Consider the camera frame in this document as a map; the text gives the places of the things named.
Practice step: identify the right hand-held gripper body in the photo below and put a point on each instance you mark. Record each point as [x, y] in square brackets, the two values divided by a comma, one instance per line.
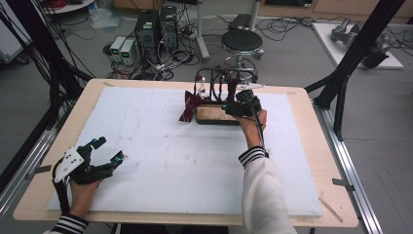
[245, 105]

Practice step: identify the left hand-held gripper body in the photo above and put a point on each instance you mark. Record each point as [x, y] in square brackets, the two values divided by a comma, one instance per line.
[69, 162]

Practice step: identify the black tie rack wooden base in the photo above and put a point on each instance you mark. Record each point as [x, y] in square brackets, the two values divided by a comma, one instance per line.
[214, 115]

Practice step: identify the dark maroon tie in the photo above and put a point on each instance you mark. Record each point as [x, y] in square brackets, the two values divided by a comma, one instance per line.
[191, 109]

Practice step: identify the person's right hand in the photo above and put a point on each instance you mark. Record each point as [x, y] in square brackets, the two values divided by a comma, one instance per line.
[253, 128]

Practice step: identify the person's left hand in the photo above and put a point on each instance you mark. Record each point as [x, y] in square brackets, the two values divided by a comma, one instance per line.
[82, 198]

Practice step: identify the white foam board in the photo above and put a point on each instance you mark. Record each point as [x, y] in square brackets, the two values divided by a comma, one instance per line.
[162, 156]

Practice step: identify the black round stool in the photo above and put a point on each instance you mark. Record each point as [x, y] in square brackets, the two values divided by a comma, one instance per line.
[242, 40]

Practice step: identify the white height-adjustable desk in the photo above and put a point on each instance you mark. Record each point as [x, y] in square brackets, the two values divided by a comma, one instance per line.
[202, 35]

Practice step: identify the black flat floor box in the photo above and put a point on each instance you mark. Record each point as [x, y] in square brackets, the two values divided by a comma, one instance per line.
[240, 21]

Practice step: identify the grey power supply unit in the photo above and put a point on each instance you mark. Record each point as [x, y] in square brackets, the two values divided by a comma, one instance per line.
[117, 45]
[128, 52]

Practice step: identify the black computer tower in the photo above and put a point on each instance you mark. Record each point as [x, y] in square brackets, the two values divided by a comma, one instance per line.
[168, 27]
[147, 32]

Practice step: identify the white floor board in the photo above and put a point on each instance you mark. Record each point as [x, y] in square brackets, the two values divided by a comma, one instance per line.
[324, 39]

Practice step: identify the clear plastic bag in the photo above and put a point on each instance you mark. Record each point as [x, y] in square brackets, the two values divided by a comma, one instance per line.
[105, 18]

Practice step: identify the thin wooden stick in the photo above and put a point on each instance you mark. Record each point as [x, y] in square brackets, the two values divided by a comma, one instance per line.
[331, 210]

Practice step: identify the aluminium rail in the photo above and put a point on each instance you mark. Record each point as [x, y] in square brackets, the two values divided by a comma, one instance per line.
[350, 169]
[22, 182]

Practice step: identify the black metal frame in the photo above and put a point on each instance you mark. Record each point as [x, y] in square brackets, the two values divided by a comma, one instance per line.
[354, 55]
[42, 55]

